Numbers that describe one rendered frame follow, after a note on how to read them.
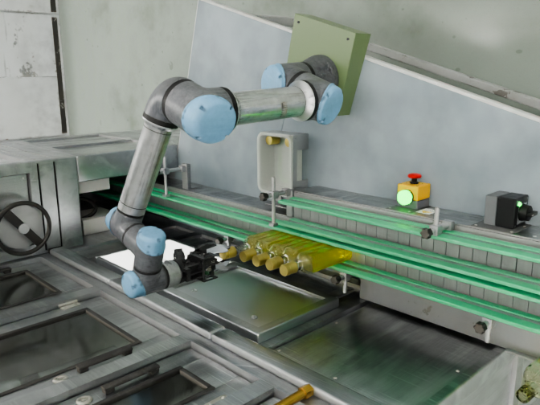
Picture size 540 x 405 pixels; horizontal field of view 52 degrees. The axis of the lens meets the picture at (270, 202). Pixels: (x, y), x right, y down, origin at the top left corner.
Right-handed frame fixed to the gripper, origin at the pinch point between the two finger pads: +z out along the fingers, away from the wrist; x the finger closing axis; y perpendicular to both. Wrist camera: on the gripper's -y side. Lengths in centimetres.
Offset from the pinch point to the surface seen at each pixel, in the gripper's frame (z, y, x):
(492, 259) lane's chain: 31, 70, 8
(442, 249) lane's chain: 31, 56, 7
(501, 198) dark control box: 35, 69, 23
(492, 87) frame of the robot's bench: 99, 36, 48
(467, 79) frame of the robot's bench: 99, 26, 51
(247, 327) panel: -12.5, 24.2, -12.1
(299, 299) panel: 12.3, 20.1, -12.8
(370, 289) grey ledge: 30.6, 33.3, -11.2
